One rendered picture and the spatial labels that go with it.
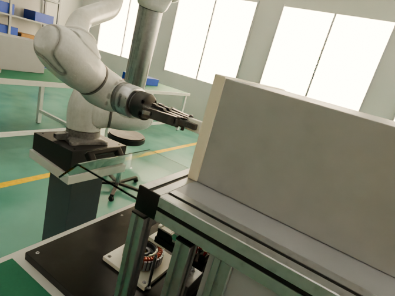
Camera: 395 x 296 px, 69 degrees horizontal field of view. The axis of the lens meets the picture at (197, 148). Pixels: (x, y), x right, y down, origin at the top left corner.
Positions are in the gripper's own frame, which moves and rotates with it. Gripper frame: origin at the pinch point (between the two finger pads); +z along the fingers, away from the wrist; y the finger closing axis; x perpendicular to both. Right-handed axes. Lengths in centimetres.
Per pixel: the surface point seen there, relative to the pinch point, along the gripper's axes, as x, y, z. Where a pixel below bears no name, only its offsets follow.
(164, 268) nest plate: -40.1, 2.4, 2.1
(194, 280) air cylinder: -35.9, 4.3, 12.1
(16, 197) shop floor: -118, -56, -168
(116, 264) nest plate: -40.1, 10.8, -7.6
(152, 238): -30.2, 6.5, -1.4
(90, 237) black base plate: -41.3, 7.6, -21.7
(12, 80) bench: -44, -90, -250
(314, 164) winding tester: 4.5, 14.5, 28.7
